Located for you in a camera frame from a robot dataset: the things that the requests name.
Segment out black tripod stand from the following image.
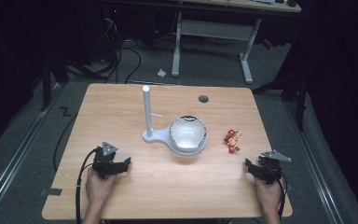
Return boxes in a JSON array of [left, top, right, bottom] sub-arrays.
[[252, 69, 309, 132]]

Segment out person's left hand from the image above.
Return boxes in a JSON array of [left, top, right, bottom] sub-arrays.
[[85, 168, 117, 207]]

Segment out metal floor rail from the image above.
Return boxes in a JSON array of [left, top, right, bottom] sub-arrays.
[[283, 101, 346, 224], [0, 81, 66, 222]]

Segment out red toy keychain figure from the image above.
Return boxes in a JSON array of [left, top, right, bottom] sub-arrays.
[[223, 129, 242, 155]]

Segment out person's right hand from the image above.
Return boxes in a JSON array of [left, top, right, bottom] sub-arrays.
[[254, 175, 284, 215]]

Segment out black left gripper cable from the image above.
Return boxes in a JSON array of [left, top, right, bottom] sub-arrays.
[[75, 147, 99, 224]]

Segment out black stand leg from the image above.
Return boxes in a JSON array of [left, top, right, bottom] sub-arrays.
[[39, 54, 70, 112]]

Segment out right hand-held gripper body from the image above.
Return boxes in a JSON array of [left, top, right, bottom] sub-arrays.
[[254, 150, 293, 185]]

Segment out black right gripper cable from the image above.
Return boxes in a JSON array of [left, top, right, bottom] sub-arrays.
[[262, 161, 288, 220]]

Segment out white bowl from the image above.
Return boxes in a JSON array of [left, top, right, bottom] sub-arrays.
[[168, 115, 208, 149]]

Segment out white stand with post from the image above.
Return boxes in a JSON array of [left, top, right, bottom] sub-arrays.
[[141, 85, 209, 157]]

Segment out black floor cables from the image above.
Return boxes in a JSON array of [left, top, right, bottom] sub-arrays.
[[64, 17, 143, 85]]

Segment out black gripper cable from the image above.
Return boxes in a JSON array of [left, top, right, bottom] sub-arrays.
[[262, 161, 288, 220], [75, 147, 99, 224]]

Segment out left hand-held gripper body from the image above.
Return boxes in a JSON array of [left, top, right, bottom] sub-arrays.
[[91, 141, 123, 180]]

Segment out grey tape strip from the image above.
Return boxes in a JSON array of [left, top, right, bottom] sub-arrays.
[[39, 188, 63, 198]]

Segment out white-legged desk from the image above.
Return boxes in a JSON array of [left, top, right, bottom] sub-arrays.
[[171, 0, 302, 85]]

